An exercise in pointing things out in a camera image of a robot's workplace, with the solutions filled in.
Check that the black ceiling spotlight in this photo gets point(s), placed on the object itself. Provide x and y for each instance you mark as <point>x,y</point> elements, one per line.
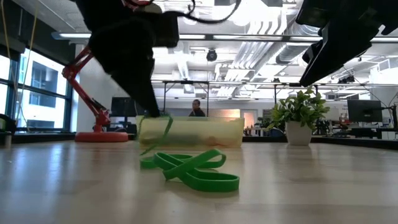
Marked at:
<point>211,55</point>

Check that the black background workstation frame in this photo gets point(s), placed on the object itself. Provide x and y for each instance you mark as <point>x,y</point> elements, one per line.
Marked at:
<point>186,82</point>

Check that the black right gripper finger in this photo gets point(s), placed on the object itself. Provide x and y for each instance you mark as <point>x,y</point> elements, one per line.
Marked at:
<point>312,51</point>
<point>339,49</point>

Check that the red desk lamp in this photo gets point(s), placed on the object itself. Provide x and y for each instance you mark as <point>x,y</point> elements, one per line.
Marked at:
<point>101,137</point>

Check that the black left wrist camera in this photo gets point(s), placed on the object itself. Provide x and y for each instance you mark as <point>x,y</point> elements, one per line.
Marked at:
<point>168,31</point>

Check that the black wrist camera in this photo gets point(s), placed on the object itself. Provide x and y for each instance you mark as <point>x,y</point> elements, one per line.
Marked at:
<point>317,12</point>
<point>168,31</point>

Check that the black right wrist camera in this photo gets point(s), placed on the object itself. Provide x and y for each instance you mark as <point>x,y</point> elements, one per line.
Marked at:
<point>317,12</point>

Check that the large window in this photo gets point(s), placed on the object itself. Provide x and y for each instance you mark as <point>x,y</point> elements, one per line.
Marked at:
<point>43,77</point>

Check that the yellow translucent plastic bin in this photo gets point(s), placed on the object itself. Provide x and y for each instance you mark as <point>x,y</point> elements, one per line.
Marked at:
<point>217,130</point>

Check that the long linear ceiling light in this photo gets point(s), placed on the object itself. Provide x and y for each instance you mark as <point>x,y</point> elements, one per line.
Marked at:
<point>199,36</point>

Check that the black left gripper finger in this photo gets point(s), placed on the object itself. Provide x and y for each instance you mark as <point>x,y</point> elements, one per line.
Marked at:
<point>140,90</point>

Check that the green rubber band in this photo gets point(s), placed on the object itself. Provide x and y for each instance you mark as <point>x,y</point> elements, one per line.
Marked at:
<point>211,185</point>
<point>163,135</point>
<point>146,163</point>

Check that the black aluminium table frame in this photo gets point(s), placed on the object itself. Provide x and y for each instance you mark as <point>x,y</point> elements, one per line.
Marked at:
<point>37,137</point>

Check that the black computer monitor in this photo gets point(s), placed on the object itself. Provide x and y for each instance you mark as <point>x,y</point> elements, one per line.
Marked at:
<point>124,107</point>
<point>363,110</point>

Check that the person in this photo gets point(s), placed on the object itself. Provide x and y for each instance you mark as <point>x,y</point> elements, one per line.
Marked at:
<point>196,112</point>

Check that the small green potted plant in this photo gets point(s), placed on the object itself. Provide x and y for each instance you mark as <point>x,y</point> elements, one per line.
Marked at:
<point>298,133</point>

